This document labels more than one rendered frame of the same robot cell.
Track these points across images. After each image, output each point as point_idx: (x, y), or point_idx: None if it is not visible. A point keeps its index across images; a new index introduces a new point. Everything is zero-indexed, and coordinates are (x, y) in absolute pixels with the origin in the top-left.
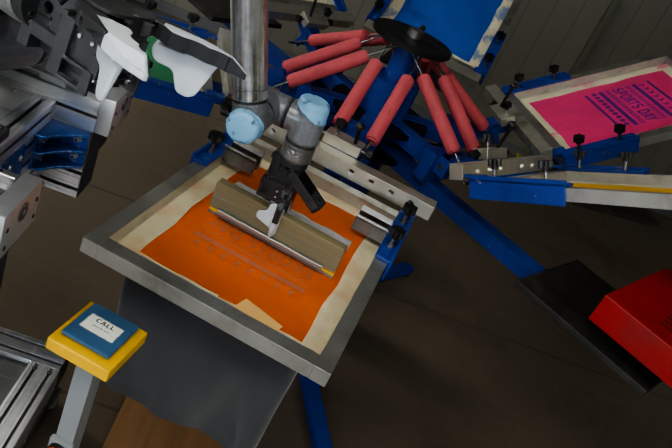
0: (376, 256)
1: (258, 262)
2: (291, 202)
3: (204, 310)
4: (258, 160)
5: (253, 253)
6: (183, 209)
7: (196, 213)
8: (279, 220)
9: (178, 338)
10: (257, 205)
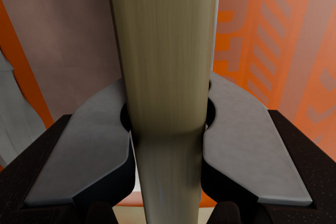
0: None
1: (291, 37)
2: (71, 184)
3: None
4: None
5: (254, 68)
6: (210, 211)
7: (202, 198)
8: (255, 120)
9: None
10: (198, 213)
